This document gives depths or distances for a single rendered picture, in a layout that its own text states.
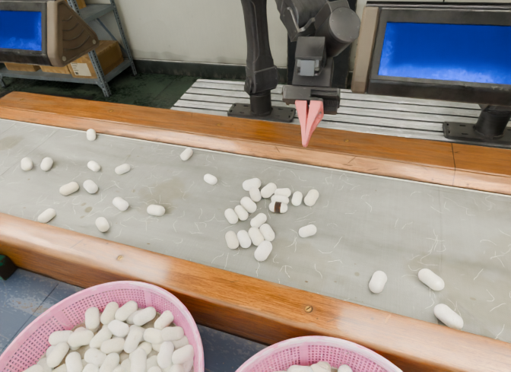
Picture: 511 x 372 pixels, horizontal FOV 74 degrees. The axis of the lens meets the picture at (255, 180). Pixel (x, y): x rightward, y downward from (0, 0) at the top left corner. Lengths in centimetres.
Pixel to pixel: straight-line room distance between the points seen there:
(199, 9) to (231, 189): 223
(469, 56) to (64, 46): 44
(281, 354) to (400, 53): 36
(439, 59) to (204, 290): 40
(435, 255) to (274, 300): 27
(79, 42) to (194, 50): 244
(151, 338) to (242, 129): 48
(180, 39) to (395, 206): 252
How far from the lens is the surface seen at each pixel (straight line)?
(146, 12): 304
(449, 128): 103
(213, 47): 286
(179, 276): 54
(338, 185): 69
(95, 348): 56
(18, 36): 55
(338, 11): 62
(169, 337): 53
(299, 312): 49
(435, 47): 35
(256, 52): 92
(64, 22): 52
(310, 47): 57
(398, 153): 75
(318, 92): 63
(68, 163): 89
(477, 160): 79
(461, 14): 36
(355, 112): 106
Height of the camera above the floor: 120
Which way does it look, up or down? 41 degrees down
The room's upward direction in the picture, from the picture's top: 5 degrees counter-clockwise
